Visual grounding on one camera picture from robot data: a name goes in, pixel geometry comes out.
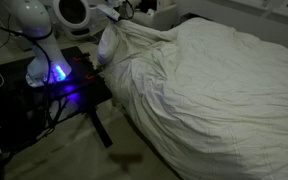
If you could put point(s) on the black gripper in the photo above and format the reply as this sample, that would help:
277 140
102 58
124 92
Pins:
120 13

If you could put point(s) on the red black clamp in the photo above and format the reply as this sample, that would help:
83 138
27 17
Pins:
77 59
90 77

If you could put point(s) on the white round appliance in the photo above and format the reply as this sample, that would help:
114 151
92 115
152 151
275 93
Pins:
72 18

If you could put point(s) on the white duvet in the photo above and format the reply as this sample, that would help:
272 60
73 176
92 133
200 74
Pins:
217 100

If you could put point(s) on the black robot table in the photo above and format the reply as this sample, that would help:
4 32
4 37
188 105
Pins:
80 90

